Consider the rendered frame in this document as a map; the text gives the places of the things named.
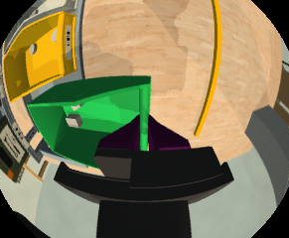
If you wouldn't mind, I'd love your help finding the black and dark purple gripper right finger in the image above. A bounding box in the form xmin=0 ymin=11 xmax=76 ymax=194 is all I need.
xmin=148 ymin=115 xmax=192 ymax=151

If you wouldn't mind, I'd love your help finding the dark green case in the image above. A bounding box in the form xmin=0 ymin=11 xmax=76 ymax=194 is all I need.
xmin=0 ymin=115 xmax=29 ymax=183

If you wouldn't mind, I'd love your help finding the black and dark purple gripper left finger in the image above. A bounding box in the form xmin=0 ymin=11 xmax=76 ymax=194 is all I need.
xmin=97 ymin=115 xmax=140 ymax=151

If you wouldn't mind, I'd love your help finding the grey metal shelf rack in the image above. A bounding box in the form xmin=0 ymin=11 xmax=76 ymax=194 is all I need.
xmin=0 ymin=0 xmax=88 ymax=169

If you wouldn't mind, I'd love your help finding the yellow open bin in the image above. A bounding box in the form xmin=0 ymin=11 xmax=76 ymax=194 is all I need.
xmin=3 ymin=11 xmax=77 ymax=103

